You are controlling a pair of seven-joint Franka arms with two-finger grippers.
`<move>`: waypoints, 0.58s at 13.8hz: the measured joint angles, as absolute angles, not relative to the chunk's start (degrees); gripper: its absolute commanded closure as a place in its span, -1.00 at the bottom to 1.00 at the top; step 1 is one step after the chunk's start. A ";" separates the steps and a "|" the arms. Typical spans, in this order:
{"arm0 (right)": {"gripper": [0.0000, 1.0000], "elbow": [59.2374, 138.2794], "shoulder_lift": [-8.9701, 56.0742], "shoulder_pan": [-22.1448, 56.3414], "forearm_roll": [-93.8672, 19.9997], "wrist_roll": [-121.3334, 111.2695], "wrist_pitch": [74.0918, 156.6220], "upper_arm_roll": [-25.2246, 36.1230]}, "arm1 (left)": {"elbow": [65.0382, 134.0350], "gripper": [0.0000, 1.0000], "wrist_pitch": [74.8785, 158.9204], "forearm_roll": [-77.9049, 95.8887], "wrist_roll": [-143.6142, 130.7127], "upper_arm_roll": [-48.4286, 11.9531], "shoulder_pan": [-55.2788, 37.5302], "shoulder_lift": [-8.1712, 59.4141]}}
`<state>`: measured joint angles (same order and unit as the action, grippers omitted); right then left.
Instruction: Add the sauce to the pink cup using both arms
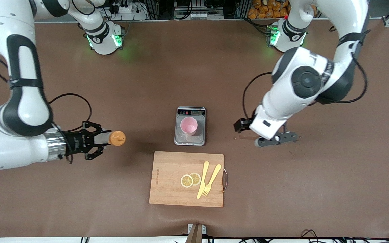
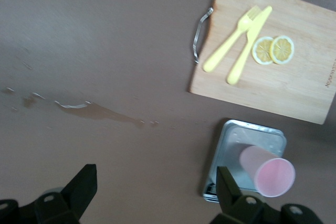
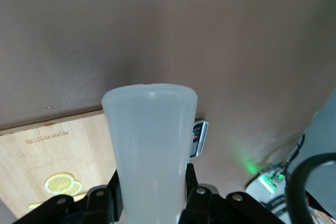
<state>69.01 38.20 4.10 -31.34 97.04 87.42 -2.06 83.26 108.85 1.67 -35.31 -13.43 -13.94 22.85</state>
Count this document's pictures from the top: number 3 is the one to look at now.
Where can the brown table mat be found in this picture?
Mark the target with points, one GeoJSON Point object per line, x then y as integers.
{"type": "Point", "coordinates": [183, 24]}

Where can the silver digital kitchen scale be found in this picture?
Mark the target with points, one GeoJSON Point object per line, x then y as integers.
{"type": "Point", "coordinates": [199, 140]}

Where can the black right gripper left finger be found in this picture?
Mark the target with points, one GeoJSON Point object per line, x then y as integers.
{"type": "Point", "coordinates": [99, 208]}

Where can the translucent squeeze bottle orange cap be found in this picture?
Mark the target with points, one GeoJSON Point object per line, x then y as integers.
{"type": "Point", "coordinates": [149, 142]}

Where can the large lemon slice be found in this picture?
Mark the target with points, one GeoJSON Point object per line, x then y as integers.
{"type": "Point", "coordinates": [59, 183]}

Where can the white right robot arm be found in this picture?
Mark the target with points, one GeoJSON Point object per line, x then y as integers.
{"type": "Point", "coordinates": [265, 197]}

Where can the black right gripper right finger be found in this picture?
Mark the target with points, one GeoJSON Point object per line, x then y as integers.
{"type": "Point", "coordinates": [199, 208]}

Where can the wooden cutting board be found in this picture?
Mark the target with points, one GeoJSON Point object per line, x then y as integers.
{"type": "Point", "coordinates": [52, 153]}

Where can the small lemon slice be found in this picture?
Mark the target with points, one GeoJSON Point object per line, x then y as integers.
{"type": "Point", "coordinates": [76, 188]}

